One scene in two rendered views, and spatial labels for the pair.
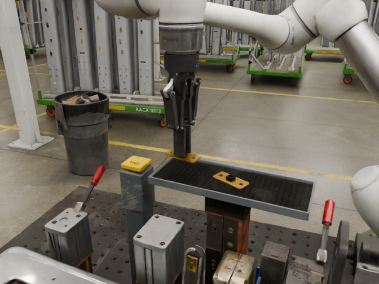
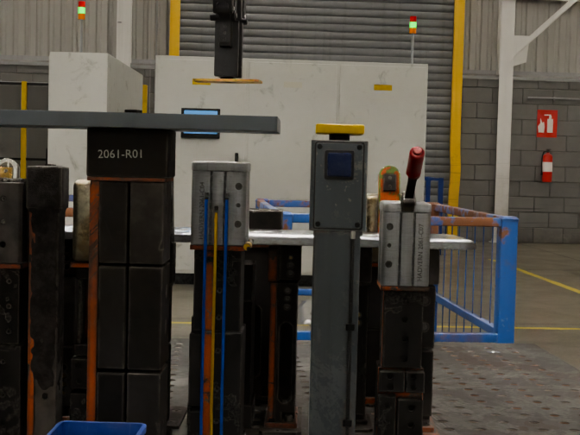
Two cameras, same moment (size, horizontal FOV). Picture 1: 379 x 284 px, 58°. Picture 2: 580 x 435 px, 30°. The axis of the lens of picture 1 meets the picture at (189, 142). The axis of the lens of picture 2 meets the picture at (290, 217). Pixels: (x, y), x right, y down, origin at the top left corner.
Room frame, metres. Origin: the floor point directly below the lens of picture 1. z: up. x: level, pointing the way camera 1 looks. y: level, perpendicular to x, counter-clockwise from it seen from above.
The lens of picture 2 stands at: (2.04, -0.45, 1.11)
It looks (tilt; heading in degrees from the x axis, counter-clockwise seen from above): 3 degrees down; 157
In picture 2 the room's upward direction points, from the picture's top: 1 degrees clockwise
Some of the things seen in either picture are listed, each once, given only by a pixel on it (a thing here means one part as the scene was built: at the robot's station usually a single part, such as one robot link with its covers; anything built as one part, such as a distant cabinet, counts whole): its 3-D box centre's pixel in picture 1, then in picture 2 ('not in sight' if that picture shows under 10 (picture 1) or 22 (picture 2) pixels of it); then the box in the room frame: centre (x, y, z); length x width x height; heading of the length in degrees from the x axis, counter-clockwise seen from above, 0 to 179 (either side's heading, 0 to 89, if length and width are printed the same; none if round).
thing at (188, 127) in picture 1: (184, 138); (226, 48); (0.74, 0.01, 1.25); 0.03 x 0.01 x 0.07; 58
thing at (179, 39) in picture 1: (181, 38); not in sight; (0.73, 0.02, 1.48); 0.09 x 0.09 x 0.06
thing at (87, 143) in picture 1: (85, 133); not in sight; (3.00, 0.98, 0.36); 0.54 x 0.50 x 0.73; 161
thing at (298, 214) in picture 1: (230, 182); (132, 122); (0.70, -0.10, 1.16); 0.37 x 0.14 x 0.02; 66
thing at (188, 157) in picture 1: (182, 153); (228, 77); (0.73, 0.02, 1.22); 0.08 x 0.04 x 0.01; 58
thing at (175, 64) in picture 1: (181, 72); not in sight; (0.73, 0.02, 1.41); 0.08 x 0.07 x 0.09; 148
